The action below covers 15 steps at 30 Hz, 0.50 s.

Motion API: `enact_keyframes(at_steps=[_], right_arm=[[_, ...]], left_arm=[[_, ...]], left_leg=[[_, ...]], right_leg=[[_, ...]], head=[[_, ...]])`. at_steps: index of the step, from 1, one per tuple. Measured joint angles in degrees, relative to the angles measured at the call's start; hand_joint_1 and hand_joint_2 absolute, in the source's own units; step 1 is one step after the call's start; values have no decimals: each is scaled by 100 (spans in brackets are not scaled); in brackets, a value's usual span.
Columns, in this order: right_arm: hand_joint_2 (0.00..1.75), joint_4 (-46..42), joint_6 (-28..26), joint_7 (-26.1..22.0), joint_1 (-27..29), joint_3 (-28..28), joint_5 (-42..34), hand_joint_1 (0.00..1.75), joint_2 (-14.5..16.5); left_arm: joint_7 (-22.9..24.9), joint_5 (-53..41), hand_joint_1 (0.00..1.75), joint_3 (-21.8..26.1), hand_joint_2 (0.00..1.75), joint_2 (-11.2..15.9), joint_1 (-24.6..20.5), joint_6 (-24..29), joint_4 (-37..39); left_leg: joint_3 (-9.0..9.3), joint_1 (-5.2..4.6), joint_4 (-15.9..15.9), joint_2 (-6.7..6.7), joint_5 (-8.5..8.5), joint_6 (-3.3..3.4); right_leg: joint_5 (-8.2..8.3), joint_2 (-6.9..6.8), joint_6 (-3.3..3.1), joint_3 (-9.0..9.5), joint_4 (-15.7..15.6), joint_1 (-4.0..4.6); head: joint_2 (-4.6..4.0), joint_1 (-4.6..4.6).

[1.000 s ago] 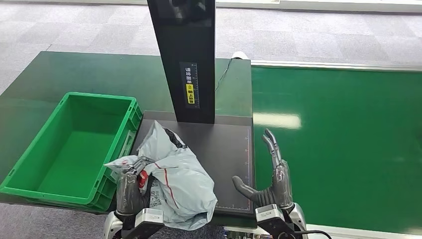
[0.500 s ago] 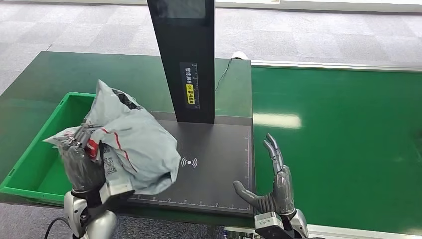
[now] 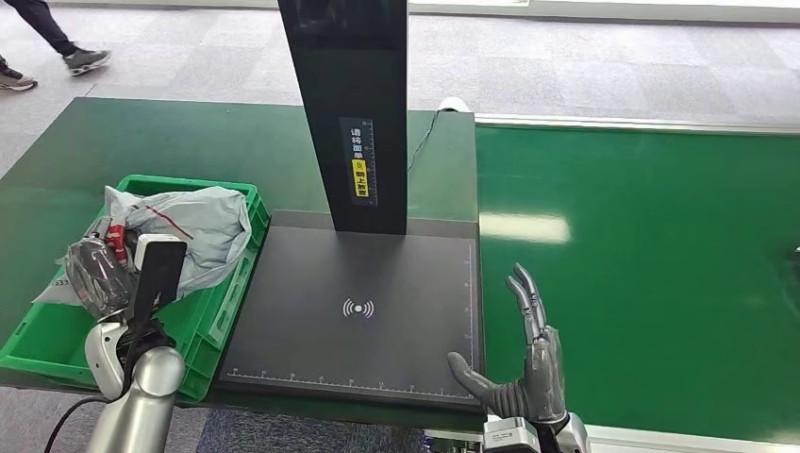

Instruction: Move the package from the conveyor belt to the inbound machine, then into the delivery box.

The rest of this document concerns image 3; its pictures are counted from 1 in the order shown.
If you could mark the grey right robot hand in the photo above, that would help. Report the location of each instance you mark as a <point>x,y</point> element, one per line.
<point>540,381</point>

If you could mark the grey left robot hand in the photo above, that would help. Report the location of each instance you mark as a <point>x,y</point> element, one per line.
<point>97,278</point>

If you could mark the grey plastic mailer package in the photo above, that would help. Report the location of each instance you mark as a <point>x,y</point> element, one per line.
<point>200,231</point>

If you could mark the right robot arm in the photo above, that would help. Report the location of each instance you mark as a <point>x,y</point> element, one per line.
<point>572,437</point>

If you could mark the green conveyor belt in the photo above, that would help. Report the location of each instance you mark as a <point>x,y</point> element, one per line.
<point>656,281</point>

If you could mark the black inbound scanner machine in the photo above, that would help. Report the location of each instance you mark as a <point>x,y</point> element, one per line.
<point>350,312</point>

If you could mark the green plastic crate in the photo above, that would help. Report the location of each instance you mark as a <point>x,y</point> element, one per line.
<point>206,325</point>

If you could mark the person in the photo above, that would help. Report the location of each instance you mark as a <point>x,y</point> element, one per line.
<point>44,25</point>

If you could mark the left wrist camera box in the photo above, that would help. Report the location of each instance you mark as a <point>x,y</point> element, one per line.
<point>159,269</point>

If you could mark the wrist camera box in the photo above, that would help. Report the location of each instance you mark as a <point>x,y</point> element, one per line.
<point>159,269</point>
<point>509,436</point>

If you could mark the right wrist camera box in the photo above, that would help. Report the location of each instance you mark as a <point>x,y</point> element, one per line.
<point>509,436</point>

